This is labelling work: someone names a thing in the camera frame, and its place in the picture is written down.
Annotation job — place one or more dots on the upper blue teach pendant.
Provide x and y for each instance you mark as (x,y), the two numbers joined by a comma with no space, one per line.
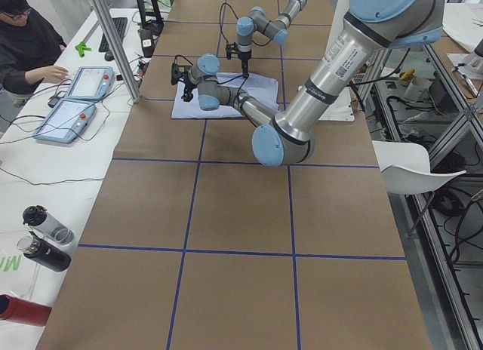
(91,83)

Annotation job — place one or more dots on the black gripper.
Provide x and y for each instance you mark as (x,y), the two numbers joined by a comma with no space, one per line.
(244,56)
(188,85)

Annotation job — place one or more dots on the black water bottle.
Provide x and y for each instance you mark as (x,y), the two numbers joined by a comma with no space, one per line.
(40,251)

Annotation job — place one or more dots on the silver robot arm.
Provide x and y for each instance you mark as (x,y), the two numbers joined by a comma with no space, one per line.
(285,137)
(257,21)

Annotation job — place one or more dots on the white plastic chair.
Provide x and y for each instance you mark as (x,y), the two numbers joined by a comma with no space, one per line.
(406,168)

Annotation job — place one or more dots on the blue teach pendant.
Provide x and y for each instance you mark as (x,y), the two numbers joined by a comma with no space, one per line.
(66,121)
(91,83)

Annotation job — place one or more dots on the lower blue teach pendant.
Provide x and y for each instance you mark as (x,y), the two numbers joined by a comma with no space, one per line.
(66,121)

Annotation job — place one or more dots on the red water bottle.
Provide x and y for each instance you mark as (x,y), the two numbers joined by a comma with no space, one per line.
(21,311)

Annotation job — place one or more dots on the light blue striped shirt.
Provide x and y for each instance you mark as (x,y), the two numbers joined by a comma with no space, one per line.
(207,105)

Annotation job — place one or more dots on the clear black-capped bottle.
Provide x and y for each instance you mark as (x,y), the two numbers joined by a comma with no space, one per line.
(38,218)

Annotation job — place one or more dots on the seated person in hoodie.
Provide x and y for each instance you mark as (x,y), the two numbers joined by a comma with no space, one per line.
(30,47)

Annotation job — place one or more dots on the white camera stand pillar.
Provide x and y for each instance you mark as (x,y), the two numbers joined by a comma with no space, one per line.
(341,109)

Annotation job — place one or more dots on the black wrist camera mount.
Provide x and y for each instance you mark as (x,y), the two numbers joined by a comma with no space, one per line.
(179,72)
(231,50)

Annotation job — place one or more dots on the aluminium frame post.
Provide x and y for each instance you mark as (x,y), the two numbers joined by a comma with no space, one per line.
(104,17)

